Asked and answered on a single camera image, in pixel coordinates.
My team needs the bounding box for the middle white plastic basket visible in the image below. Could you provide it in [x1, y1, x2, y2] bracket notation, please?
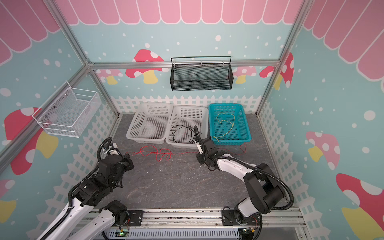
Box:
[166, 106, 209, 150]

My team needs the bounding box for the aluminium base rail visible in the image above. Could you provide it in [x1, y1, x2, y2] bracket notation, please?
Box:
[92, 208, 311, 240]

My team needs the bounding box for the yellow cable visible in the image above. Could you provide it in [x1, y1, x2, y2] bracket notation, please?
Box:
[214, 112, 236, 140]

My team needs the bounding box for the teal plastic basket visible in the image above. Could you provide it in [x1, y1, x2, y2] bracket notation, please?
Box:
[209, 103, 252, 146]

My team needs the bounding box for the white wire wall basket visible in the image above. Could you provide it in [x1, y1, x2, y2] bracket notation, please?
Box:
[32, 82, 102, 138]

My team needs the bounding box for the black wire mesh wall basket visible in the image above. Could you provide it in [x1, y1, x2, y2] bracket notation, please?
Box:
[170, 56, 234, 91]

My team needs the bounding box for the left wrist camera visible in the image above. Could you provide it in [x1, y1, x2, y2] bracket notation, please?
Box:
[102, 143, 119, 158]

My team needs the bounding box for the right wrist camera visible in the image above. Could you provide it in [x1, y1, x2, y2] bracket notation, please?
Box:
[194, 139, 204, 154]

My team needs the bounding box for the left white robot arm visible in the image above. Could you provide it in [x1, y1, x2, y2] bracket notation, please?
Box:
[38, 154, 134, 240]

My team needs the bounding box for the red cable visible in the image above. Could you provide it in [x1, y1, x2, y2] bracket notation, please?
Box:
[226, 143, 247, 158]
[125, 144, 200, 162]

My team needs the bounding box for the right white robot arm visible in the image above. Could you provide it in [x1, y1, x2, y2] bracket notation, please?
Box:
[195, 137, 294, 226]

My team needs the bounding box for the left white plastic basket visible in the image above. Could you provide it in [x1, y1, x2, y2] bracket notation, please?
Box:
[126, 103, 173, 144]

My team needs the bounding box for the white plastic basket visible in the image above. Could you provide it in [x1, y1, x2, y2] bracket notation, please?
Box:
[166, 106, 209, 150]
[126, 103, 173, 144]

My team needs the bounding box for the black cable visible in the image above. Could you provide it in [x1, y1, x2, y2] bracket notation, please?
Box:
[170, 124, 197, 145]

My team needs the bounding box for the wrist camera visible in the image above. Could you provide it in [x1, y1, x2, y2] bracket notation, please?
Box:
[194, 139, 204, 154]
[102, 143, 119, 158]

